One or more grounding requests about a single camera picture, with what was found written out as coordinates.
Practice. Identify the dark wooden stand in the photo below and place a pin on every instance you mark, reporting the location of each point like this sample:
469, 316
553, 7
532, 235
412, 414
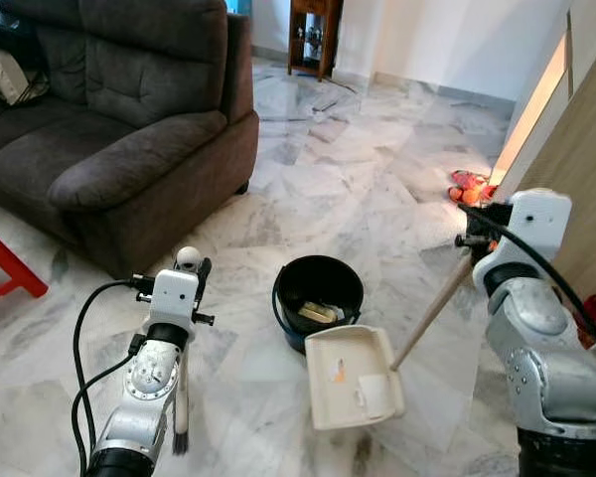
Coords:
330, 50

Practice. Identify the small black bucket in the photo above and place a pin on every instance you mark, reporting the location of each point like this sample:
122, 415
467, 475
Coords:
318, 278

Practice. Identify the yellow item in bucket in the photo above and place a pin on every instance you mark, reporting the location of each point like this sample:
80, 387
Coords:
320, 313

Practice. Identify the red orange floor toy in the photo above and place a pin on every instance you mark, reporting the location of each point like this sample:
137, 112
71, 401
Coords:
469, 184

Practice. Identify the grey bag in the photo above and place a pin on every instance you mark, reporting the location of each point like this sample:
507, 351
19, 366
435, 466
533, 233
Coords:
5, 78

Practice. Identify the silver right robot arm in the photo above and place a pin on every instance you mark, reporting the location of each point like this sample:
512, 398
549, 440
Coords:
536, 348

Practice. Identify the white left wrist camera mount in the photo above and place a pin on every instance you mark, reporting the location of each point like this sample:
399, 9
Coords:
174, 298

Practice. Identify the light wood cabinet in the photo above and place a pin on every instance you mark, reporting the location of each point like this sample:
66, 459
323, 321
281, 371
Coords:
581, 179

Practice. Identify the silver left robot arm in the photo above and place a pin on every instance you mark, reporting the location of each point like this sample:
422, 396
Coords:
149, 383

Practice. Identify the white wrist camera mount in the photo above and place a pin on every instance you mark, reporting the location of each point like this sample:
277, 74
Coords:
538, 224
174, 298

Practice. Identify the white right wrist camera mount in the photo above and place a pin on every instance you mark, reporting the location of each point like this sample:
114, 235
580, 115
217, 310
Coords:
538, 224

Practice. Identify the dark grey fabric sofa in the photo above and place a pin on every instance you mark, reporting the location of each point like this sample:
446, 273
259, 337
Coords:
129, 149

